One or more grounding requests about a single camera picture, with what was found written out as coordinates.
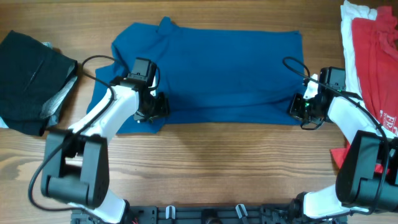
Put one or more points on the red t-shirt with print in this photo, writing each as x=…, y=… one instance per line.
x=376, y=65

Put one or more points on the white garment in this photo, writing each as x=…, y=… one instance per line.
x=349, y=12

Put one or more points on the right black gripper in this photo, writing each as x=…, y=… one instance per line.
x=296, y=109

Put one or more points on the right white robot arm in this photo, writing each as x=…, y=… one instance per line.
x=366, y=182

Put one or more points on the black folded garment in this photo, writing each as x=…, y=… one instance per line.
x=31, y=73

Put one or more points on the grey folded garment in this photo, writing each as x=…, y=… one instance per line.
x=51, y=108

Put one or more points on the blue t-shirt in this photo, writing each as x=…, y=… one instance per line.
x=210, y=75

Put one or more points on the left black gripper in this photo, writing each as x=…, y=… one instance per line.
x=160, y=107

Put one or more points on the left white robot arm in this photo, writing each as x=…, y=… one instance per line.
x=75, y=169

